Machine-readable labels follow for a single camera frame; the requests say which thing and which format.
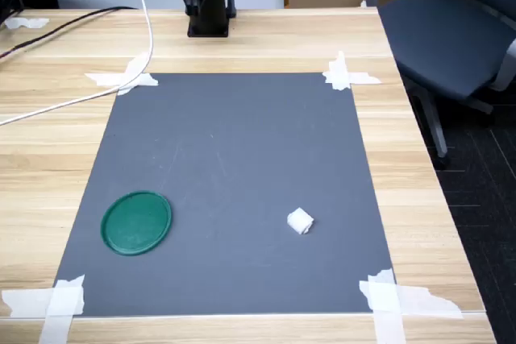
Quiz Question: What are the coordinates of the small white plastic terminal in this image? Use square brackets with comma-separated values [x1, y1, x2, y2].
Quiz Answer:
[286, 206, 315, 237]

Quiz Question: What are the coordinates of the round green lid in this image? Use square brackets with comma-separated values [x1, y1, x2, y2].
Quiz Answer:
[99, 190, 173, 257]

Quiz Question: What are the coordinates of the white tape patch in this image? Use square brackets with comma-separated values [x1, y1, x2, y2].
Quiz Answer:
[358, 267, 464, 344]
[1, 274, 85, 344]
[322, 50, 383, 92]
[84, 52, 160, 97]

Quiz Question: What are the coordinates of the small white tape scrap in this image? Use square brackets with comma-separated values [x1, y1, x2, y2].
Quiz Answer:
[3, 16, 50, 30]

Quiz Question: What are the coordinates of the dark grey mat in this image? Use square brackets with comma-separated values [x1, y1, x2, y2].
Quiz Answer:
[52, 73, 398, 318]

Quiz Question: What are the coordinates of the grey-blue office chair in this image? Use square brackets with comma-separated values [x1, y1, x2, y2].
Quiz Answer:
[360, 0, 516, 168]

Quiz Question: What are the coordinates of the black table cable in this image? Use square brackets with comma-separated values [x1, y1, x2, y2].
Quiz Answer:
[0, 6, 140, 64]

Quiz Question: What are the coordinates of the white camera cable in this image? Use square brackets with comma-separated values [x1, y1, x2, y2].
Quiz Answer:
[0, 0, 156, 126]

